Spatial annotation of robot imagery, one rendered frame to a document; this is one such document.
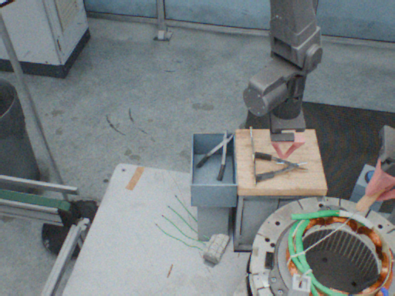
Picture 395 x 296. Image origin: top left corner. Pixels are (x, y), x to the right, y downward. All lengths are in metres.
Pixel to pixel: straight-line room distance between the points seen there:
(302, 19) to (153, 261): 0.77
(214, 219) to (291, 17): 0.62
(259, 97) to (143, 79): 2.25
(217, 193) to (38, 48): 2.17
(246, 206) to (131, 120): 1.73
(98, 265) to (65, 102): 1.81
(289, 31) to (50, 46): 2.36
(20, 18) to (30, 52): 0.24
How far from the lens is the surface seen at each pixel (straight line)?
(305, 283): 0.82
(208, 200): 1.09
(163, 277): 1.25
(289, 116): 0.91
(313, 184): 1.07
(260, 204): 1.11
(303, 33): 0.78
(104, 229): 1.34
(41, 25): 2.94
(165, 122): 2.72
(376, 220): 1.01
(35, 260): 2.29
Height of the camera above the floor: 1.89
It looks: 48 degrees down
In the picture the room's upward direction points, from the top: 2 degrees counter-clockwise
